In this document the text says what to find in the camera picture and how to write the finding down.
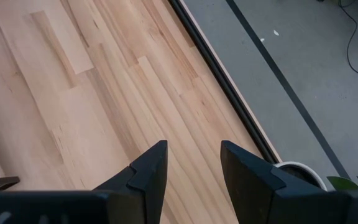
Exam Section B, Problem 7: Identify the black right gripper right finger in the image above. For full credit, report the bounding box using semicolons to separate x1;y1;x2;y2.
220;139;331;224

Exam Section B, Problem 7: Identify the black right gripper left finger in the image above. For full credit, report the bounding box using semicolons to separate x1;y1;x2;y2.
93;139;169;224

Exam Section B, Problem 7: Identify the white plant pot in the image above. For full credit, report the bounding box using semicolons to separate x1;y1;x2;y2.
273;161;328;191

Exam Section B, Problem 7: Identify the green leafy potted tree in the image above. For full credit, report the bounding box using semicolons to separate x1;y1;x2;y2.
326;175;358;191

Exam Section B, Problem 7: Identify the black aluminium table frame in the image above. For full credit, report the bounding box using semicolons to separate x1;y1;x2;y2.
167;0;282;165

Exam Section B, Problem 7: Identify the black floor cable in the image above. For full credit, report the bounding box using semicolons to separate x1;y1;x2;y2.
337;0;358;77

